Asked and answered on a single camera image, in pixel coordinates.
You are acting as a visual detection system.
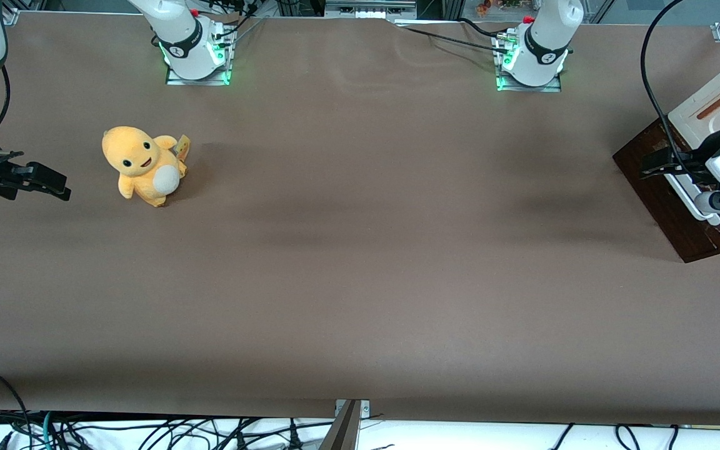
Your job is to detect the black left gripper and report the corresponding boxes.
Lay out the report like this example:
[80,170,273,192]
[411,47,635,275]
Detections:
[640,124,720,187]

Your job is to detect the wooden drawer with white handle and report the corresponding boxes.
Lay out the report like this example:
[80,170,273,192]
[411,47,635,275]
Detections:
[665,172,720,226]

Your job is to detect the dark wooden drawer box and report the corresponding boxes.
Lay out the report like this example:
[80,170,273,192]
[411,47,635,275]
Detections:
[612,119,720,263]

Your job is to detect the yellow plush toy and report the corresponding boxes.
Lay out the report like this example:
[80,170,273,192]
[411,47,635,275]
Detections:
[101,126,191,208]

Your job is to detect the colourful background items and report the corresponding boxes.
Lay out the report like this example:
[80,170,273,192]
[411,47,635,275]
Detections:
[476,0,523,16]

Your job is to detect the brown table cover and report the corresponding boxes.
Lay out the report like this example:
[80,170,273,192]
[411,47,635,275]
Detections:
[0,11,720,427]

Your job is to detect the grey power strip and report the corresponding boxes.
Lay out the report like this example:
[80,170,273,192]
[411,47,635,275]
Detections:
[324,0,418,19]

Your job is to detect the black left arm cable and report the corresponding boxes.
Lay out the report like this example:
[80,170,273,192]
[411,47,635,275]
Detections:
[640,0,698,182]

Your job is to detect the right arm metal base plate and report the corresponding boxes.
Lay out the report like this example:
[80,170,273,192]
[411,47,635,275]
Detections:
[165,25,234,86]

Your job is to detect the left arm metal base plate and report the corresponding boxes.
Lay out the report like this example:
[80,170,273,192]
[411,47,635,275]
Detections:
[496,34,563,93]

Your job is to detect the short black table cable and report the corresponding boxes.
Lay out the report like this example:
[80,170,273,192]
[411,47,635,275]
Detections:
[458,17,506,38]

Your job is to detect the long black table cable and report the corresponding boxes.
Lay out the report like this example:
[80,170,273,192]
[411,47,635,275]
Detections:
[396,24,511,54]

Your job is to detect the metal mounting bracket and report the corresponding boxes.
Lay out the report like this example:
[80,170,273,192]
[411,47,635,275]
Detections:
[319,399,371,450]

